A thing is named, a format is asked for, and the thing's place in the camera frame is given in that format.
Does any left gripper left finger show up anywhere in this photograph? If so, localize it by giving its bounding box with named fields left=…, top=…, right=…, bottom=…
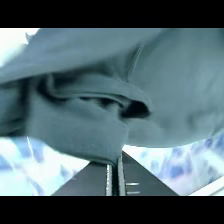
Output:
left=51, top=161, right=117, bottom=197

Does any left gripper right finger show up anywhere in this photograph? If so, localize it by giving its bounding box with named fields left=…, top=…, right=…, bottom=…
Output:
left=117, top=150, right=179, bottom=197

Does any grey-blue garment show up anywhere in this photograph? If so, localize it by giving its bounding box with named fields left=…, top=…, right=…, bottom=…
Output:
left=0, top=28, right=224, bottom=167

